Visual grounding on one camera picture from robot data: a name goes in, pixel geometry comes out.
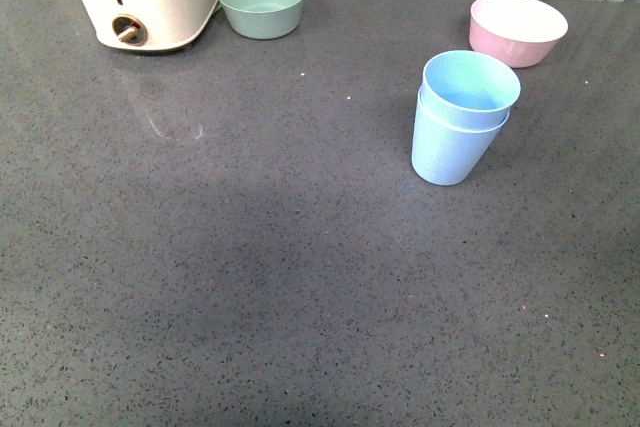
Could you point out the blue cup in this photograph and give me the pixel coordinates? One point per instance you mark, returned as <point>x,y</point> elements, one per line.
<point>468,89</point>
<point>448,140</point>

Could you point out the green bowl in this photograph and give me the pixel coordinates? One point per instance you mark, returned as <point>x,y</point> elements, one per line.
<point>263,19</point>

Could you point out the pink bowl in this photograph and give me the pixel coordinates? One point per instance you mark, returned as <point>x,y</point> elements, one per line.
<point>520,33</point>

